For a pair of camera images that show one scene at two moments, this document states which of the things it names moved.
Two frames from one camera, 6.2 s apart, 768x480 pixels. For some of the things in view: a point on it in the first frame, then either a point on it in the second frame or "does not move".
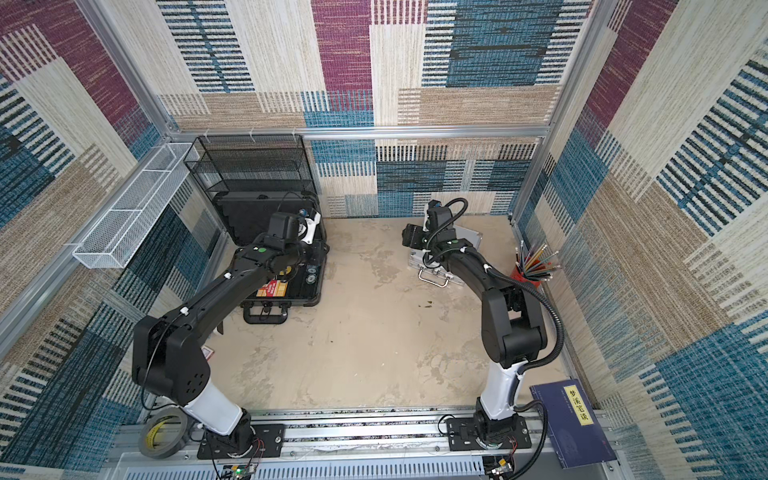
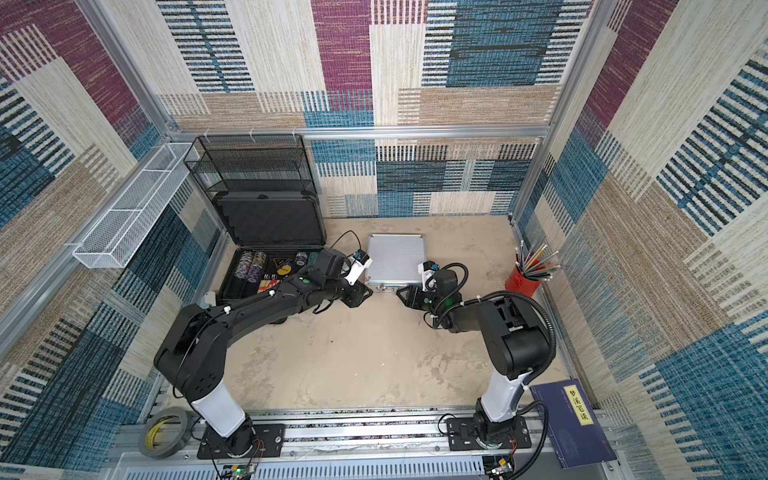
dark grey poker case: x=245 y=218 does not move
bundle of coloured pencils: x=535 y=264 does not move
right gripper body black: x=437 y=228 → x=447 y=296
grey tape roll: x=163 y=432 does not move
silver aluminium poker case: x=440 y=275 → x=395 y=261
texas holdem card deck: x=274 y=288 does not move
